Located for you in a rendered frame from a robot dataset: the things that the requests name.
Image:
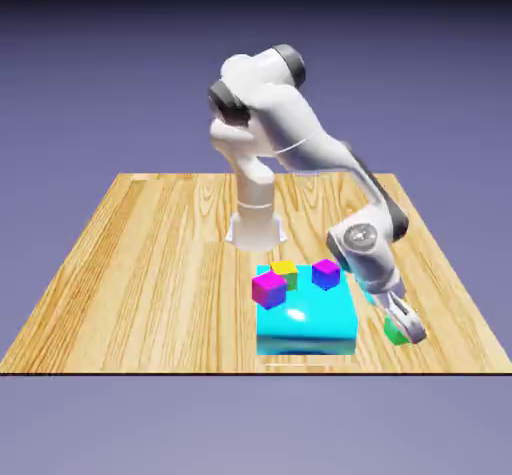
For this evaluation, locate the small purple cube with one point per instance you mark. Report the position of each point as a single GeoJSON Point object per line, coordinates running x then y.
{"type": "Point", "coordinates": [325, 274]}

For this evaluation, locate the small green cube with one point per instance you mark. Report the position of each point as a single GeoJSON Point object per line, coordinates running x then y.
{"type": "Point", "coordinates": [392, 332]}

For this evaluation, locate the large cyan box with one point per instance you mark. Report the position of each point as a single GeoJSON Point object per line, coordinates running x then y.
{"type": "Point", "coordinates": [308, 315]}

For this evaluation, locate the small magenta cube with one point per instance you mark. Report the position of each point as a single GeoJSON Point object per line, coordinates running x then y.
{"type": "Point", "coordinates": [268, 289]}

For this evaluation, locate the small yellow cube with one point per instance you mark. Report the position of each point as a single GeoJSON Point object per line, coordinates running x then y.
{"type": "Point", "coordinates": [284, 270]}

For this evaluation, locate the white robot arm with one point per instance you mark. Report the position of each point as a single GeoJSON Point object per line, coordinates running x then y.
{"type": "Point", "coordinates": [280, 123]}

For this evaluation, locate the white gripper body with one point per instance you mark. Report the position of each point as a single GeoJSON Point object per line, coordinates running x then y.
{"type": "Point", "coordinates": [402, 315]}

